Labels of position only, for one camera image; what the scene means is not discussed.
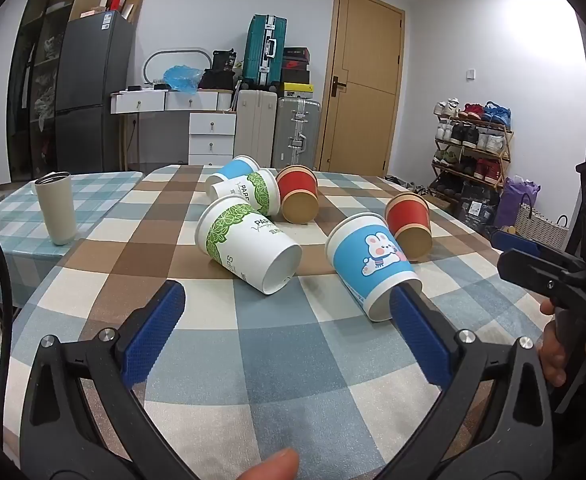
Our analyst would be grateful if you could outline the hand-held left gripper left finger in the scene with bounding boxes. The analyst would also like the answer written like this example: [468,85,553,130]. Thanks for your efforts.
[18,279,196,480]

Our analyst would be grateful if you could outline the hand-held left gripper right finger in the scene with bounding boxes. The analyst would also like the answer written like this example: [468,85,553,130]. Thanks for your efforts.
[379,280,556,480]

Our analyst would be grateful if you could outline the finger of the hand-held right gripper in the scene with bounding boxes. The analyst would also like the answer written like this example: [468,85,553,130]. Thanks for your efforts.
[488,226,586,273]
[497,249,586,310]

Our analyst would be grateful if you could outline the blue bunny paper cup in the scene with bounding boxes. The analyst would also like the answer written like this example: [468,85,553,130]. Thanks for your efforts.
[324,212,424,322]

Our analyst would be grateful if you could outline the red paper cup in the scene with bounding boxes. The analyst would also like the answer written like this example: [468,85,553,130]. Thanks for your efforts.
[384,192,434,261]
[275,165,320,225]

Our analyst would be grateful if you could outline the large green leaf paper cup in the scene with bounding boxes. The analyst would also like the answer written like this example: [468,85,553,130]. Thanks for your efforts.
[195,196,304,296]

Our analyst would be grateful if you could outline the small green leaf paper cup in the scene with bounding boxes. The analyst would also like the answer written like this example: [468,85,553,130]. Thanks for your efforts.
[209,169,281,218]

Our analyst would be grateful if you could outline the person's right hand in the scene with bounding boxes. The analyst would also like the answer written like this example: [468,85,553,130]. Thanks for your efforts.
[539,299,586,388]

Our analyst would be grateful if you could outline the person's left hand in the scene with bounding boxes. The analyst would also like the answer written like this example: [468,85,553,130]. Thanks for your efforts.
[230,447,301,480]

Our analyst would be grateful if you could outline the woven basket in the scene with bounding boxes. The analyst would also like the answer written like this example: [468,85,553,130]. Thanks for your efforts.
[514,195,571,252]

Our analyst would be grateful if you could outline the purple bag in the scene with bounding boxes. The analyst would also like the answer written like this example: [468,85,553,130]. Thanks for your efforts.
[495,176,542,231]

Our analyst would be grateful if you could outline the dark storage bag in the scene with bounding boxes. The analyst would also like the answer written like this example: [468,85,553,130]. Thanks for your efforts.
[457,180,501,228]

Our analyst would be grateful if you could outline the wooden shoe rack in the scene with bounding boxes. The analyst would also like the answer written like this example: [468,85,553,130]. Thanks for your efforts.
[429,112,514,211]

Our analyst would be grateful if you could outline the rows of shoes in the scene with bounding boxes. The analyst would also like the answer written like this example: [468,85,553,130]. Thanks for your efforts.
[432,97,514,183]

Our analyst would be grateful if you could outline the brown blue checked tablecloth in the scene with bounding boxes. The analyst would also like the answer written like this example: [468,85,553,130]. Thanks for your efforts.
[0,164,574,480]

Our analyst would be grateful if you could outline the white steel tumbler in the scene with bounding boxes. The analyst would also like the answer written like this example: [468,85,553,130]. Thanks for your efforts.
[33,171,79,247]

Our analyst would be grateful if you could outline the teal checked tablecloth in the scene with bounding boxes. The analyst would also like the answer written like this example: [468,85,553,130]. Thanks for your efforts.
[0,171,144,311]

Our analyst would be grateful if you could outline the white drawer dresser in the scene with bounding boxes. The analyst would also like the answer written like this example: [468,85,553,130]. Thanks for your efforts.
[110,87,238,171]

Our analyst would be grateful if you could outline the wooden door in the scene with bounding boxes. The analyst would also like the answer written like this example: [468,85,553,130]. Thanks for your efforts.
[318,0,406,178]

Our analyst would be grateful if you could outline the white suitcase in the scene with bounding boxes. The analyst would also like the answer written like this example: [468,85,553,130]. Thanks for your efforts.
[234,87,279,160]

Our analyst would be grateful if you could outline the silver suitcase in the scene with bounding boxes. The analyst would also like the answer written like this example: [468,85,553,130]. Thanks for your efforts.
[272,96,322,170]

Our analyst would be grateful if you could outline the grey refrigerator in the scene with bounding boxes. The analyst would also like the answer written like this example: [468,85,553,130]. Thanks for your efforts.
[53,10,136,173]

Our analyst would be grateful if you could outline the blue plastic bag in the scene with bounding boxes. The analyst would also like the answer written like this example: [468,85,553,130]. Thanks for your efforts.
[163,64,204,93]

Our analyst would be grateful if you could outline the black bag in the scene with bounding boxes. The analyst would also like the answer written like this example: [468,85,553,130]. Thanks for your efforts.
[198,50,239,91]

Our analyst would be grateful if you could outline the oval mirror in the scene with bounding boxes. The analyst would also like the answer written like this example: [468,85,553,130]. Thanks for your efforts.
[142,48,213,86]

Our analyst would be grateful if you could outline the stack of shoe boxes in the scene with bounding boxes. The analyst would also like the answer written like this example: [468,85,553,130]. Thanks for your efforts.
[279,47,316,100]

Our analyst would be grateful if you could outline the teal suitcase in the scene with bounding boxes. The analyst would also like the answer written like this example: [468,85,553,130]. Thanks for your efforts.
[243,14,288,87]

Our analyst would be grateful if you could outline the cardboard boxes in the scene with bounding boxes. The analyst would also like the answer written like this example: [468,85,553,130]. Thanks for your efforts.
[76,0,146,23]

